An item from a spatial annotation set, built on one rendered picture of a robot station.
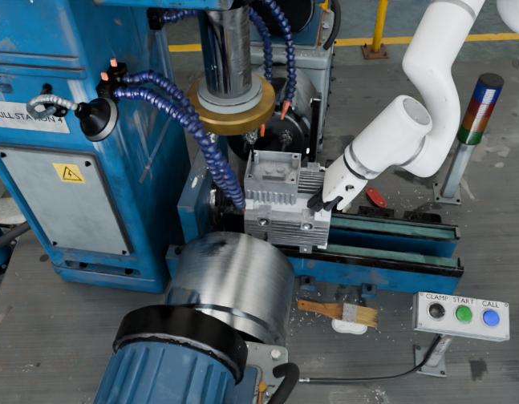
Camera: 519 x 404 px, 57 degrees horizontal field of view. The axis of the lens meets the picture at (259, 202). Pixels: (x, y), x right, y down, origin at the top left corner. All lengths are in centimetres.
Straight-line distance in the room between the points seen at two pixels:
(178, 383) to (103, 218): 57
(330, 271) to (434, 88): 55
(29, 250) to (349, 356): 94
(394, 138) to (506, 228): 74
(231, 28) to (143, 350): 54
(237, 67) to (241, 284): 40
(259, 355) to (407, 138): 45
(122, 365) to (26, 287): 86
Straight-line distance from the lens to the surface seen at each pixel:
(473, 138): 140
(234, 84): 92
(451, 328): 102
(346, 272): 127
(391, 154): 91
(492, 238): 152
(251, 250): 93
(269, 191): 108
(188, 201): 104
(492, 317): 104
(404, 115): 87
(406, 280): 129
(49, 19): 80
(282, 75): 134
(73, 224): 116
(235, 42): 88
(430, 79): 96
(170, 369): 62
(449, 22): 99
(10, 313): 144
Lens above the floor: 191
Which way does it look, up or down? 49 degrees down
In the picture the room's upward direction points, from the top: 2 degrees counter-clockwise
